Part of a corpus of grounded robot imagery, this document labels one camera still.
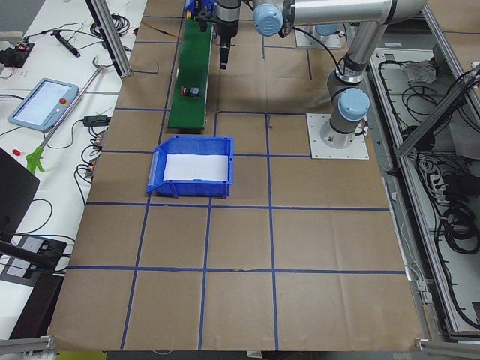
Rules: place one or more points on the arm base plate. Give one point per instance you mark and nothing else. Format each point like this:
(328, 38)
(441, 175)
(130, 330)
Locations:
(327, 144)
(310, 40)

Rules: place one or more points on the black flat tool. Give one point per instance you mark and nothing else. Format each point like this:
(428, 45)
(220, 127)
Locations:
(57, 34)

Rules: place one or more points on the black power adapter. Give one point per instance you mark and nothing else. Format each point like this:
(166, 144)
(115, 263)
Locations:
(91, 121)

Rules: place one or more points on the red mushroom push button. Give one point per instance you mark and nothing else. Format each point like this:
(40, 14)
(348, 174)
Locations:
(190, 91)

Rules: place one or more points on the left blue plastic bin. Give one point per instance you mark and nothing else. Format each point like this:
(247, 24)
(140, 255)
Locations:
(199, 145)

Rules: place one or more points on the right blue plastic bin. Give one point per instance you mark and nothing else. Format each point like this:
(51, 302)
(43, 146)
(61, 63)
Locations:
(195, 5)

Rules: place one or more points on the blue plastic bin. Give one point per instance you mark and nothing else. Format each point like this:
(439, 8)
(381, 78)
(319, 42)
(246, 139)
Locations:
(199, 145)
(195, 5)

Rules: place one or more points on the green conveyor belt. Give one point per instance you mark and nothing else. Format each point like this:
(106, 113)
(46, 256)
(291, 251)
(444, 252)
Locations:
(188, 114)

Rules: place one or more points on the white foam pad left bin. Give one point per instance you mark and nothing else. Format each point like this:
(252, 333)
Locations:
(189, 167)

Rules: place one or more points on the aluminium frame post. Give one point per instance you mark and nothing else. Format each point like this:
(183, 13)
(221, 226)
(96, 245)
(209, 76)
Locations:
(104, 22)

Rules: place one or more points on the reacher grabber tool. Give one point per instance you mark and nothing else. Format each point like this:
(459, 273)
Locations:
(34, 159)

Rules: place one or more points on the teach pendant tablet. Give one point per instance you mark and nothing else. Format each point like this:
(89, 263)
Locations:
(44, 105)

